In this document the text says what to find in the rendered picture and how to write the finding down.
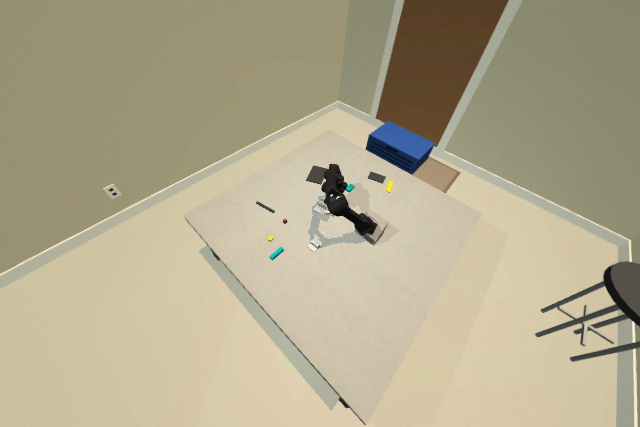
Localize teal rectangular block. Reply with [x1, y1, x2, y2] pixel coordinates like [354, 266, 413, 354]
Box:
[269, 247, 284, 261]

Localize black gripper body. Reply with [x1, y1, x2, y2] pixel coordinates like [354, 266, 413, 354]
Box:
[330, 182, 348, 203]

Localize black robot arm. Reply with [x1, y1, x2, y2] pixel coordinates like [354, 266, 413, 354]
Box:
[321, 163, 377, 236]

